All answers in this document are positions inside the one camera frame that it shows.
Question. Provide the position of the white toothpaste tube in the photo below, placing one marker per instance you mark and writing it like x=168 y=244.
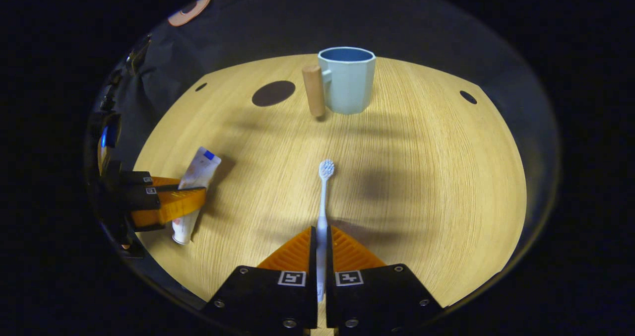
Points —
x=199 y=172

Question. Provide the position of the white toothbrush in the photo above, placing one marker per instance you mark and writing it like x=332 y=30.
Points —
x=323 y=202

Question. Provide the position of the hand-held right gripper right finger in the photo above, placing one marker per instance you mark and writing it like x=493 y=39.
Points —
x=377 y=296

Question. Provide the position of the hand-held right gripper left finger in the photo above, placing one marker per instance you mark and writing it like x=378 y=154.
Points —
x=278 y=301

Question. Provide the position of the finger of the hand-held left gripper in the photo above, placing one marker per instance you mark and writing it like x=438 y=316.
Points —
x=141 y=179
x=173 y=204

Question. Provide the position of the wooden desktop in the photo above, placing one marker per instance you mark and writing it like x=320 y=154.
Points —
x=397 y=177

